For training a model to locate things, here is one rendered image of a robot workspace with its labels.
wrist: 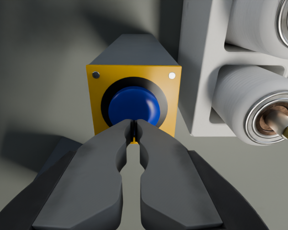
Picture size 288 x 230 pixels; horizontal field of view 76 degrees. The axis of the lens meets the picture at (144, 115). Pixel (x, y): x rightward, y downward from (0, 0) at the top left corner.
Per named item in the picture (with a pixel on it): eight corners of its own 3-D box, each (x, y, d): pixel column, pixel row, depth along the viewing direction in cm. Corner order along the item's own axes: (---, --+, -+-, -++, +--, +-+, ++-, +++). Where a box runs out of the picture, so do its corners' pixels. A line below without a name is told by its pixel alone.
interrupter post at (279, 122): (277, 126, 24) (296, 141, 21) (259, 124, 24) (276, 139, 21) (285, 109, 23) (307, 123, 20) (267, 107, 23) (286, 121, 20)
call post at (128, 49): (152, 66, 45) (173, 143, 17) (122, 65, 44) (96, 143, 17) (153, 33, 41) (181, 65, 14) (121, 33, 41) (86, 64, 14)
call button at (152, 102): (157, 123, 17) (159, 136, 15) (113, 123, 17) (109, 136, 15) (159, 81, 15) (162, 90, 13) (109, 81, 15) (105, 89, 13)
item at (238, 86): (232, 100, 42) (290, 152, 26) (190, 96, 41) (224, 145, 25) (248, 57, 37) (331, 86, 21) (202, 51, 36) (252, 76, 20)
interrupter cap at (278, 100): (285, 144, 25) (289, 147, 25) (233, 139, 25) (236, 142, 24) (316, 92, 22) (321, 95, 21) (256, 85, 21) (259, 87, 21)
